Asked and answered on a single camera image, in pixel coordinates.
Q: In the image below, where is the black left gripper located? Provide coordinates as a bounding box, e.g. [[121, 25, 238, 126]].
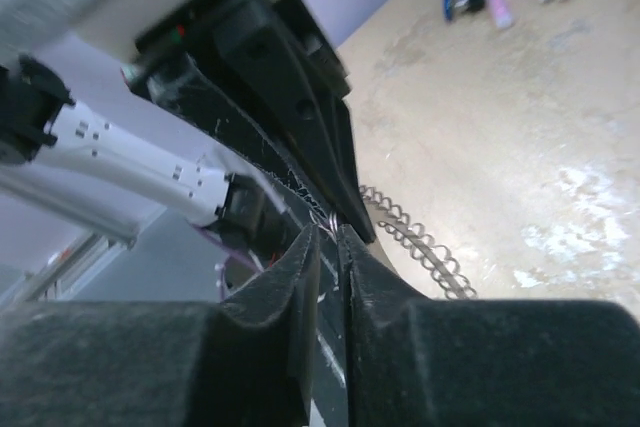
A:
[[123, 0, 375, 257]]

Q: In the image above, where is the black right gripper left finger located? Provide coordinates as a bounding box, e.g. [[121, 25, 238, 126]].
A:
[[1, 225, 320, 426]]

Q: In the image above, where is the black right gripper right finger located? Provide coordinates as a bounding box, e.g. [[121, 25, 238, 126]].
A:
[[337, 226, 639, 426]]

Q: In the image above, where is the large metal key ring disc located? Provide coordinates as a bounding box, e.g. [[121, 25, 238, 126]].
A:
[[358, 184, 478, 300]]

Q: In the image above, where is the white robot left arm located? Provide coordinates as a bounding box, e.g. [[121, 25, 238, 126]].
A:
[[1, 0, 375, 253]]

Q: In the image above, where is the pink eraser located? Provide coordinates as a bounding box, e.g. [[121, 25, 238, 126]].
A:
[[486, 0, 514, 30]]

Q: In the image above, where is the aluminium frame rail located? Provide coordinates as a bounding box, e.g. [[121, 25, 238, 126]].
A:
[[0, 166, 166, 304]]

